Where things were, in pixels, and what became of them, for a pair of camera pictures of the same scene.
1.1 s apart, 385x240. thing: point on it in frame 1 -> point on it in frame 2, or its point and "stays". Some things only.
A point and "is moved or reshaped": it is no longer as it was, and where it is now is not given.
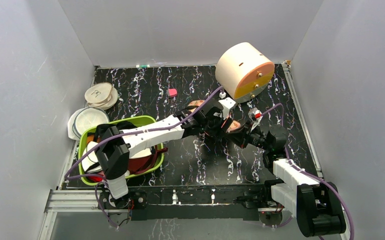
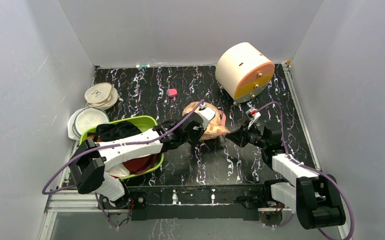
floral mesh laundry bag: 240,112 is moved or reshaped
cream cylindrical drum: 244,72 stays
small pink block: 172,92 stays
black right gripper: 244,136 stays
